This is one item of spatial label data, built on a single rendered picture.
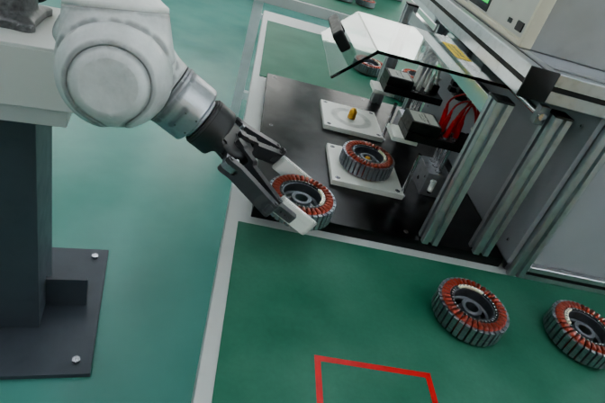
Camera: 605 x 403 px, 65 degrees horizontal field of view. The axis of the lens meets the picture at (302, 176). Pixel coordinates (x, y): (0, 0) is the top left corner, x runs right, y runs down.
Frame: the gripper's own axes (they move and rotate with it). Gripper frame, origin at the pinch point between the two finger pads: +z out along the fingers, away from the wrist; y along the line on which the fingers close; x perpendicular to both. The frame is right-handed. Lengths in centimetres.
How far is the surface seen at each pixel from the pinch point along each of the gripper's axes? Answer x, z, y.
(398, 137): 14.3, 13.3, -19.6
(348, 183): 2.0, 11.8, -15.1
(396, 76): 19, 14, -44
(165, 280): -83, 20, -57
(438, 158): 16.5, 24.6, -22.1
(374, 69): 10, 28, -93
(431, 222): 11.2, 21.1, -2.5
